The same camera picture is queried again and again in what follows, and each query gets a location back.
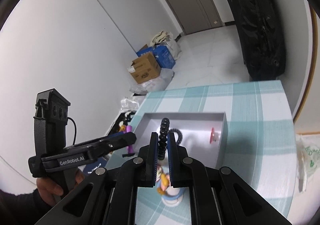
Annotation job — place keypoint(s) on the grey shallow box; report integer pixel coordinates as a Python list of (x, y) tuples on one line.
[(195, 130)]

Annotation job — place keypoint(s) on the clear plastic bag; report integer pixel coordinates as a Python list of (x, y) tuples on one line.
[(130, 104)]

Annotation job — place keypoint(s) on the person's left hand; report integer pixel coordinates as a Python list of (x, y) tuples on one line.
[(47, 186)]

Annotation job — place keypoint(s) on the navy shoe box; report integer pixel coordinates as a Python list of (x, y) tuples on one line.
[(92, 165)]

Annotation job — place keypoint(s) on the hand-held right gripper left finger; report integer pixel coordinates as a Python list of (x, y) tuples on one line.
[(153, 157)]

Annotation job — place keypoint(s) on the teal plaid tablecloth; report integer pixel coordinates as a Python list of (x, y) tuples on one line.
[(250, 120)]

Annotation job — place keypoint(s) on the white green-printed plastic bag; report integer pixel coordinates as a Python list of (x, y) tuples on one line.
[(308, 160)]

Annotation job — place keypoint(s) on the cartoon figure trinket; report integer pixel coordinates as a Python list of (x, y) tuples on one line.
[(165, 182)]

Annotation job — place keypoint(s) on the brown cardboard box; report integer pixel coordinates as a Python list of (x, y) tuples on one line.
[(145, 67)]

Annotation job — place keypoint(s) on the blue cardboard box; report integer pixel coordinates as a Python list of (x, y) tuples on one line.
[(163, 56)]

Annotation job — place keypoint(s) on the black backpack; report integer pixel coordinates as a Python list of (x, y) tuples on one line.
[(255, 27)]

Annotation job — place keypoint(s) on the white wardrobe with gold trim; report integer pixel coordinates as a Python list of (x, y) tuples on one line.
[(312, 90)]

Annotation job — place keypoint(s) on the beige cloth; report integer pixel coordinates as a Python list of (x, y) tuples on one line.
[(161, 37)]

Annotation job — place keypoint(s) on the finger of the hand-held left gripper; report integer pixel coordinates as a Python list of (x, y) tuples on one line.
[(116, 134), (117, 142)]

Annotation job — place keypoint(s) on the person's left forearm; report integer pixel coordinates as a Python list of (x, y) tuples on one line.
[(20, 207)]

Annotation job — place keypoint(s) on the purple plastic item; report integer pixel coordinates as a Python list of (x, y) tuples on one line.
[(129, 130)]

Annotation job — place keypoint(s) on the black and white sandal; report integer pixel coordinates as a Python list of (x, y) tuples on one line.
[(127, 119)]

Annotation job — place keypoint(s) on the large grey mailer bag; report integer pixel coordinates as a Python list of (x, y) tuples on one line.
[(155, 82)]

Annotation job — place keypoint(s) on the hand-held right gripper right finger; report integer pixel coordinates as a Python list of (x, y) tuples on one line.
[(171, 157)]

